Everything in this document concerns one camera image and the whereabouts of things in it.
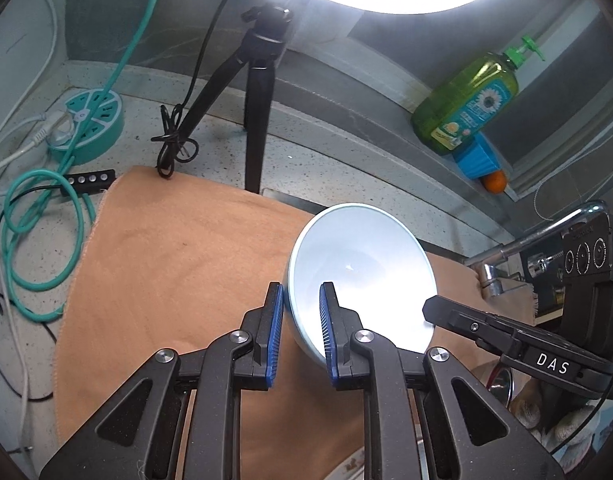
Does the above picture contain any orange cloth mat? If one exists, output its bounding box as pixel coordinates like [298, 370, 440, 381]
[55, 167, 534, 479]

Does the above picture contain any white ceramic bowl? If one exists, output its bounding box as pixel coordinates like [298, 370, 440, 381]
[284, 203, 437, 366]

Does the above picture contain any black cable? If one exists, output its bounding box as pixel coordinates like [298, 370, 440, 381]
[149, 0, 252, 180]

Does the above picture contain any blue ribbed cup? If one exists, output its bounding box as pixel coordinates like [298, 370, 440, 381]
[453, 132, 501, 180]

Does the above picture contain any green dish soap bottle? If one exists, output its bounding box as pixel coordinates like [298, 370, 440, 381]
[410, 36, 544, 156]

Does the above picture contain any black power strip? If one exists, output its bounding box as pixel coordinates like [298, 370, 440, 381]
[64, 169, 116, 195]

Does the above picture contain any black light tripod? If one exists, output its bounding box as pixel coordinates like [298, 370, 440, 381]
[157, 3, 293, 193]

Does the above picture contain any chrome kitchen faucet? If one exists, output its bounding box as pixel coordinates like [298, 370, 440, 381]
[463, 200, 609, 300]

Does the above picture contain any white cable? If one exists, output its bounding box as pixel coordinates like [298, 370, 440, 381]
[0, 0, 76, 456]

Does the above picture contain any gloved right hand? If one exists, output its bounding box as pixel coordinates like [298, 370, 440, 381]
[510, 379, 599, 452]

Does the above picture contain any orange fruit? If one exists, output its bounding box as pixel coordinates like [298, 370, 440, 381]
[480, 170, 508, 195]

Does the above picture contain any teal cable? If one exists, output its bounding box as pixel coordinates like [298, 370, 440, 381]
[0, 0, 174, 323]

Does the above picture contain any teal round power strip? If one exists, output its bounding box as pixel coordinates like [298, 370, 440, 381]
[47, 89, 124, 165]

